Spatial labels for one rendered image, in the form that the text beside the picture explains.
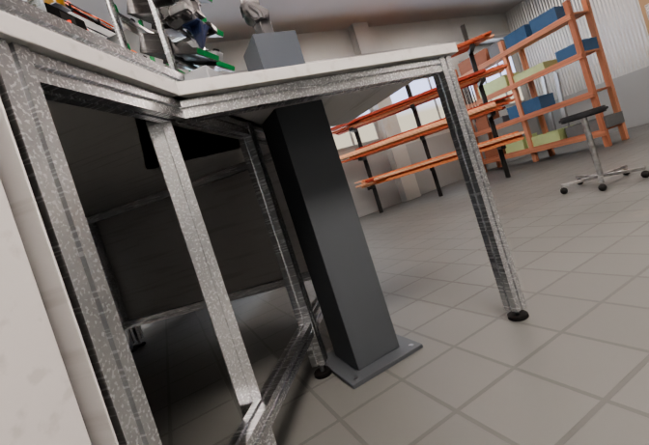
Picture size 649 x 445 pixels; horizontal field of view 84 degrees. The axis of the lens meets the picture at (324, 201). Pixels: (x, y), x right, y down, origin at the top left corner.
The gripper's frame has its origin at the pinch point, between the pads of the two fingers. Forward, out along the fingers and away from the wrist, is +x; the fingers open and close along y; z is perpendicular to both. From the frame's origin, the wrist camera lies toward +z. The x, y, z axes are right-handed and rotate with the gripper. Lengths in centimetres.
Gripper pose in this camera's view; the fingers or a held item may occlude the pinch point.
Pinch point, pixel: (199, 37)
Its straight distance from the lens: 130.3
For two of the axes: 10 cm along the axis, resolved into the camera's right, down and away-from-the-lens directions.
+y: -1.9, 0.8, -9.8
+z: -9.4, 2.8, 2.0
